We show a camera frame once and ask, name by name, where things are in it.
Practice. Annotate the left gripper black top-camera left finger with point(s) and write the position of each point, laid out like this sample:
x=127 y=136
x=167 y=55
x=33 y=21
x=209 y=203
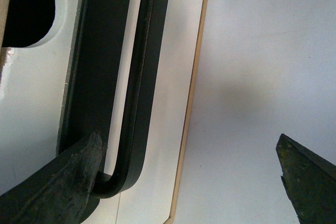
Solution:
x=60 y=190

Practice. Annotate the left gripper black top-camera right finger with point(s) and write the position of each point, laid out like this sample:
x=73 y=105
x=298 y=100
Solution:
x=309 y=181

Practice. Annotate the black drawer handle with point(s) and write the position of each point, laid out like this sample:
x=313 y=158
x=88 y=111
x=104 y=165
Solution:
x=93 y=81

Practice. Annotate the white drawer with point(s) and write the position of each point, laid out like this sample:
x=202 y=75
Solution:
x=94 y=106

